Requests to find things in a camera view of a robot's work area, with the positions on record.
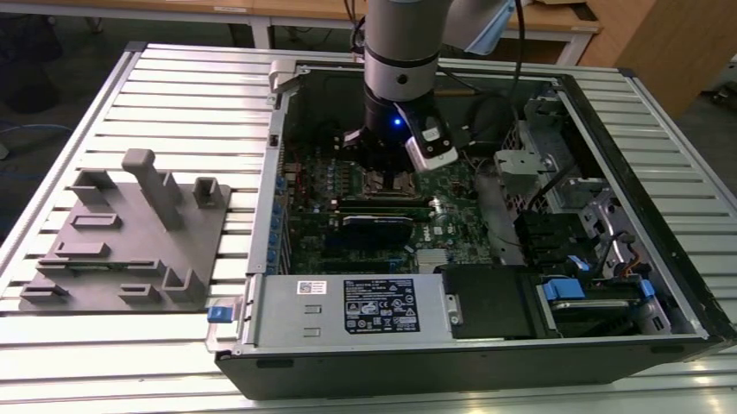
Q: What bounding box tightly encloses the black plastic bracket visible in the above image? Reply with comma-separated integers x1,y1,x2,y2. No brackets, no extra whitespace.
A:
516,210,595,264

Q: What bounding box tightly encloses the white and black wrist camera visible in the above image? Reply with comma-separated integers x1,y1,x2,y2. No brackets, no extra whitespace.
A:
397,103,461,173

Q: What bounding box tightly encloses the black open PC case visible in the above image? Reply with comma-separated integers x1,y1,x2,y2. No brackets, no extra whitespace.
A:
205,60,737,402

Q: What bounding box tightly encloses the green motherboard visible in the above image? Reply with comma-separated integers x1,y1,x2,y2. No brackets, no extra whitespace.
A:
281,146,508,275

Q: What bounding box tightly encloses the silver power supply unit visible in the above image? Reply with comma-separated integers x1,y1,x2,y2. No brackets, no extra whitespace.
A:
241,273,457,350

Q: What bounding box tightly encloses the grey parts rack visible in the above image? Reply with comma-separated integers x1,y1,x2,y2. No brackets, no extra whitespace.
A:
17,148,236,314

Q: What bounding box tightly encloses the black drive cable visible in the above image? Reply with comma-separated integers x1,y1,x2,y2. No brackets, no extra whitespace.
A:
599,230,639,277

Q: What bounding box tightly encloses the grey case hinge block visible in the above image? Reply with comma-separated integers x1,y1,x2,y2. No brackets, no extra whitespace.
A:
269,60,301,94

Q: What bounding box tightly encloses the wooden desk white frame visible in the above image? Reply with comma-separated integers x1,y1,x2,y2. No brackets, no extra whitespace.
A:
253,0,604,66
0,0,273,51

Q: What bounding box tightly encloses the blue floor cable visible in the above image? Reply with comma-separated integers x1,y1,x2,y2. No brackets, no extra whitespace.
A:
0,122,77,135

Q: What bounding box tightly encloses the hard disk in blue carrier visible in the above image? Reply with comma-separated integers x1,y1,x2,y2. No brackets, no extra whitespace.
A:
539,278,635,338

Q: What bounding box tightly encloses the RAM stick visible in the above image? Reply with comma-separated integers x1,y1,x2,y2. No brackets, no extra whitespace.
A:
337,197,437,216

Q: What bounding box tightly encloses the wooden cabinet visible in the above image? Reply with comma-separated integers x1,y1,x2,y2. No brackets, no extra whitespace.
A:
579,0,737,122

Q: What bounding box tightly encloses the black graphics card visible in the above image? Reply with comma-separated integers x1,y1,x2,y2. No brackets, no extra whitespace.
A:
340,213,416,251

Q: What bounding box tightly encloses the metal drive cage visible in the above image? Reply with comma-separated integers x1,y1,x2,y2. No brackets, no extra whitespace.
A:
493,97,612,208

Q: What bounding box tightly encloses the CPU socket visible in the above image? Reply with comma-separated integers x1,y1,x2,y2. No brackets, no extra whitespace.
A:
357,166,426,200

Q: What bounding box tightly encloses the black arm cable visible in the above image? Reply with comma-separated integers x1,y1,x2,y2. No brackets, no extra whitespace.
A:
507,0,529,103

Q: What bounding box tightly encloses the silver chipset heatsink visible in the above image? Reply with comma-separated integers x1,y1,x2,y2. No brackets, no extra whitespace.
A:
414,248,451,273

